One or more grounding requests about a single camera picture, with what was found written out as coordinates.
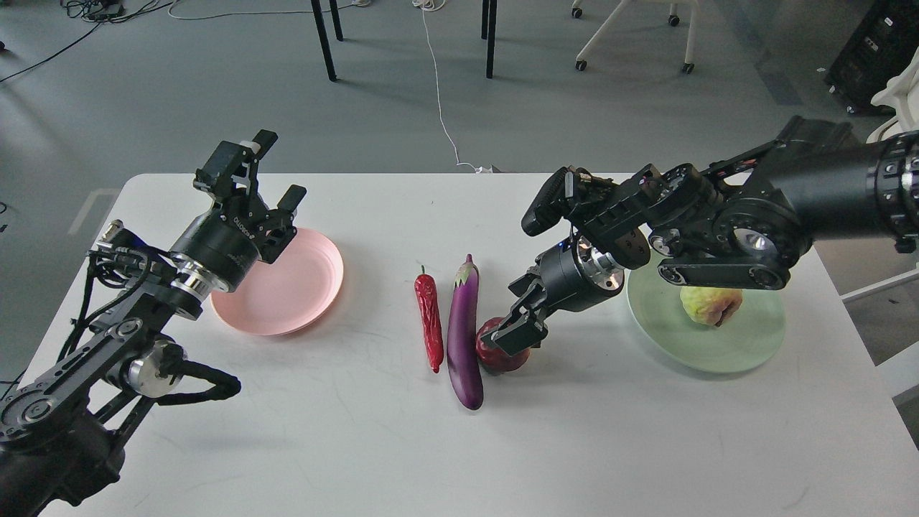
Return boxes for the red chili pepper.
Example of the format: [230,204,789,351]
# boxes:
[414,266,445,373]

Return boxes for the white cable on floor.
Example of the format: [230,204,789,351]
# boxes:
[169,0,496,174]

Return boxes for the white office chair base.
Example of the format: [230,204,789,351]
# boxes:
[571,0,701,75]

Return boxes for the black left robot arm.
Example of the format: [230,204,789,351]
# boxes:
[2,130,306,516]

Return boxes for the yellow-green custard apple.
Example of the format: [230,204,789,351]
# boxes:
[679,286,744,327]

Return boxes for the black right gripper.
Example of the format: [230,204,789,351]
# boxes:
[491,238,625,356]

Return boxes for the black cables on floor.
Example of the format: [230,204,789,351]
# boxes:
[0,0,180,85]

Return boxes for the purple eggplant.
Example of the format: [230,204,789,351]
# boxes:
[446,255,485,410]

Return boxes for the dark red pomegranate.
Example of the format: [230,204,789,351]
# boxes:
[475,317,531,374]

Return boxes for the pink plate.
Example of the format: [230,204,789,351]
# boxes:
[210,228,344,336]

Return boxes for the black table legs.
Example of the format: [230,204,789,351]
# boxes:
[310,0,498,83]

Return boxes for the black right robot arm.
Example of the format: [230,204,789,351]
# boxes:
[482,116,918,356]

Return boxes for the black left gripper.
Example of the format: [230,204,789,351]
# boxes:
[169,129,307,292]

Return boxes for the black equipment case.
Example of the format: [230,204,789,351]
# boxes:
[824,1,918,116]

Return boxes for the green plate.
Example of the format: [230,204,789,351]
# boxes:
[625,266,785,373]

